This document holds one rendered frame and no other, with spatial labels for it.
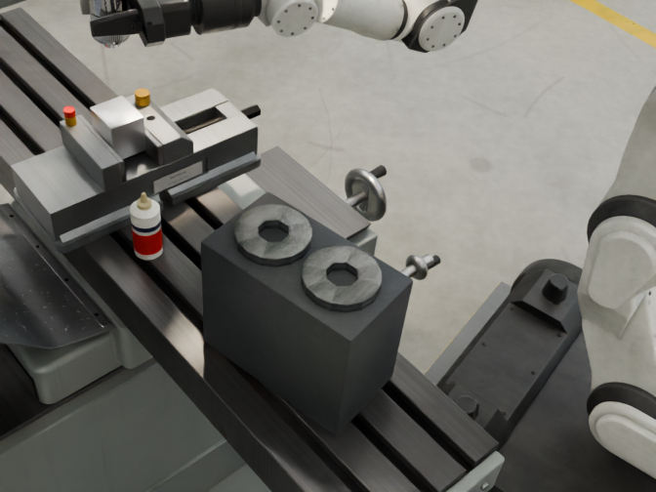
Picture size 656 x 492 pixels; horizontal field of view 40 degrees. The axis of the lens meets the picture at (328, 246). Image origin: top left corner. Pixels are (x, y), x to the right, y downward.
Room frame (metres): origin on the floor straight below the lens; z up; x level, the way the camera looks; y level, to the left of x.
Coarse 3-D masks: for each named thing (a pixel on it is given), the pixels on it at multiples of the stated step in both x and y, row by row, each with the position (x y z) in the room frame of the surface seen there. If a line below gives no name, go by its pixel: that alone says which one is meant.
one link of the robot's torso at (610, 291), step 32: (608, 224) 0.88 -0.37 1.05; (640, 224) 0.86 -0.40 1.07; (608, 256) 0.86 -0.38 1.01; (640, 256) 0.84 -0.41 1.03; (608, 288) 0.85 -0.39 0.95; (640, 288) 0.84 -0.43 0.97; (608, 320) 0.87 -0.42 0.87; (640, 320) 0.87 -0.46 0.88; (608, 352) 0.88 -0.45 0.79; (640, 352) 0.86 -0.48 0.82; (608, 384) 0.86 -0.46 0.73; (640, 384) 0.85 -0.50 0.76
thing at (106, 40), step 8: (88, 0) 0.97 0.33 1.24; (96, 8) 0.95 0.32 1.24; (104, 8) 0.95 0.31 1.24; (112, 8) 0.95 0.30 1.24; (120, 8) 0.96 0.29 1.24; (96, 16) 0.95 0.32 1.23; (104, 16) 0.95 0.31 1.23; (96, 40) 0.96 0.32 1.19; (104, 40) 0.95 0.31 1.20; (112, 40) 0.95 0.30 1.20; (120, 40) 0.96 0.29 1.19
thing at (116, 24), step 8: (112, 16) 0.95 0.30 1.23; (120, 16) 0.95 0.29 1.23; (128, 16) 0.95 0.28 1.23; (136, 16) 0.96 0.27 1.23; (96, 24) 0.94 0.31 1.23; (104, 24) 0.94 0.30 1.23; (112, 24) 0.95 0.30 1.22; (120, 24) 0.95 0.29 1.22; (128, 24) 0.95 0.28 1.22; (136, 24) 0.95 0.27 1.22; (96, 32) 0.93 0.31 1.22; (104, 32) 0.94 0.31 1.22; (112, 32) 0.94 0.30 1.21; (120, 32) 0.95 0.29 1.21; (128, 32) 0.95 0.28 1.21; (136, 32) 0.96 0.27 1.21
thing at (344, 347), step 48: (240, 240) 0.70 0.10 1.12; (288, 240) 0.71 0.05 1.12; (336, 240) 0.73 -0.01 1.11; (240, 288) 0.67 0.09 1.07; (288, 288) 0.65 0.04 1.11; (336, 288) 0.65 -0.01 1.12; (384, 288) 0.67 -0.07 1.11; (240, 336) 0.67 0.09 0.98; (288, 336) 0.63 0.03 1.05; (336, 336) 0.60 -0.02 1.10; (384, 336) 0.65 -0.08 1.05; (288, 384) 0.63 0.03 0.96; (336, 384) 0.59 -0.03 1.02; (384, 384) 0.67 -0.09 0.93; (336, 432) 0.59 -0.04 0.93
